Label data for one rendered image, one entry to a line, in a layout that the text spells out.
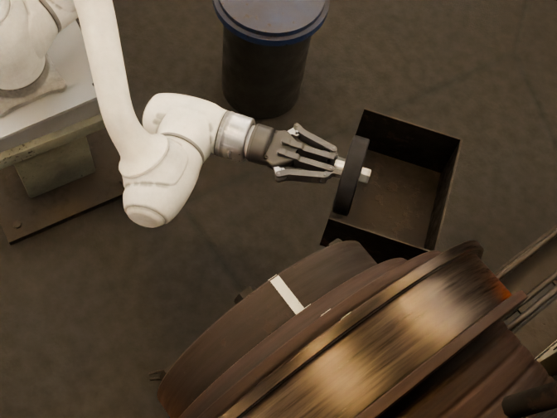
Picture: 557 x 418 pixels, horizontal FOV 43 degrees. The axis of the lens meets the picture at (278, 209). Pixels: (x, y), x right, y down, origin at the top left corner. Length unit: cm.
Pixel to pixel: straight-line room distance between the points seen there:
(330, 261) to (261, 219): 140
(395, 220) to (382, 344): 91
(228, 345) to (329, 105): 172
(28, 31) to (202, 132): 52
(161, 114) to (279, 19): 67
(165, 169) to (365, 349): 75
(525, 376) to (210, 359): 29
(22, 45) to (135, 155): 52
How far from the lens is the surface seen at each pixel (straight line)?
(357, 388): 57
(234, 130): 135
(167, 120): 136
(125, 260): 205
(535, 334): 117
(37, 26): 170
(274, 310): 67
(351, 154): 131
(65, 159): 205
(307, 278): 68
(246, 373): 63
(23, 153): 185
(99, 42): 123
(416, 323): 60
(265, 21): 194
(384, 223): 146
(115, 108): 123
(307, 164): 135
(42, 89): 182
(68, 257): 208
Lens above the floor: 188
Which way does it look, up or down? 63 degrees down
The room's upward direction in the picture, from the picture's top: 11 degrees clockwise
